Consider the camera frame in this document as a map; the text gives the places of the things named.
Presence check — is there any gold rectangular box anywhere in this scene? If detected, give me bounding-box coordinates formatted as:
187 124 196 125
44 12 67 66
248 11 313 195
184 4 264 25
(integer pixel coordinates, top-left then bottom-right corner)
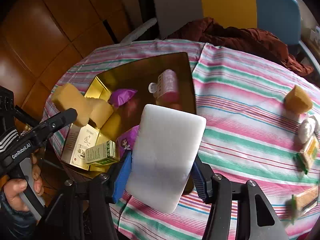
61 51 197 196

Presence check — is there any grey yellow blue chair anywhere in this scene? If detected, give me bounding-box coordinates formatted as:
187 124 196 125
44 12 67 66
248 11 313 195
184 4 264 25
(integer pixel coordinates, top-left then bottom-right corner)
120 0 320 63

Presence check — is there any pink roll pack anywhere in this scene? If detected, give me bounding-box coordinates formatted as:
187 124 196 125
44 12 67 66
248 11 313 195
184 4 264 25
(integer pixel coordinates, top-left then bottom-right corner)
148 69 179 103

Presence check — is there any dark blue jacket sleeve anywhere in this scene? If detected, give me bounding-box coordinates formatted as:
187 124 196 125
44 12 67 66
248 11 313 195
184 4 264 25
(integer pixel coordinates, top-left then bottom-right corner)
1 190 37 239

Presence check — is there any rust brown quilted jacket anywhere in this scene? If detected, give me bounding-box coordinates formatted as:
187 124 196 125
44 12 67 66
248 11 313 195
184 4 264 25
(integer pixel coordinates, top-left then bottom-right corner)
167 17 315 77

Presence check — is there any purple snack packet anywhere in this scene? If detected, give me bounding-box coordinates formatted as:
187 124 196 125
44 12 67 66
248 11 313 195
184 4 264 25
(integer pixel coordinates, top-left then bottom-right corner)
116 125 139 158
107 88 137 108

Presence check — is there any person's left hand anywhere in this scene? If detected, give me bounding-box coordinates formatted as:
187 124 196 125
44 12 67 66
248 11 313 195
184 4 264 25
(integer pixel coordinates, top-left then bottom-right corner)
3 154 44 212

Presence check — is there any yellow sponge on bed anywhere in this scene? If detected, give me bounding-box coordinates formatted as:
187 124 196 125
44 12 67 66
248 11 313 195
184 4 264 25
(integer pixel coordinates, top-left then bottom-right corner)
284 85 313 115

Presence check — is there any white plastic bag bundle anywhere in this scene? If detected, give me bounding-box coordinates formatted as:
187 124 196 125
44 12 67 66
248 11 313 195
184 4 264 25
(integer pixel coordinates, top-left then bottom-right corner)
298 117 316 144

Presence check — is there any green white small box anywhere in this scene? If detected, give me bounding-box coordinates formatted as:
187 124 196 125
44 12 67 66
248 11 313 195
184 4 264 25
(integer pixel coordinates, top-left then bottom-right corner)
85 140 120 167

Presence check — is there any green rice cracker packet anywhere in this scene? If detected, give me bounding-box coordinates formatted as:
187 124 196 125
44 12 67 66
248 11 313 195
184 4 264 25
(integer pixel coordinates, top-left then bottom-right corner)
296 134 319 174

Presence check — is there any white medicine box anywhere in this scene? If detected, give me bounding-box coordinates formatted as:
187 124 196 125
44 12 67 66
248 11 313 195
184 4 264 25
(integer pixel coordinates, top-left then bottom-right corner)
61 124 99 171

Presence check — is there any yellow sponge block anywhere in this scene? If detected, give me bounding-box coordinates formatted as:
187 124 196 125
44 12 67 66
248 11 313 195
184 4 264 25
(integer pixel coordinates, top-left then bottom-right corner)
86 98 113 128
51 83 92 127

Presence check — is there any striped pink green bedsheet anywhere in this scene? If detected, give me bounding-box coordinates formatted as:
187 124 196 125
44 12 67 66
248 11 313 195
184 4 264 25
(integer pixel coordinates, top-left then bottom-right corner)
57 40 319 239

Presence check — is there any white foam block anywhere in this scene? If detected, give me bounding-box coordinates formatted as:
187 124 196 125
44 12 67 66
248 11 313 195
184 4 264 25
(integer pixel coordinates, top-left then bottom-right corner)
126 104 206 213

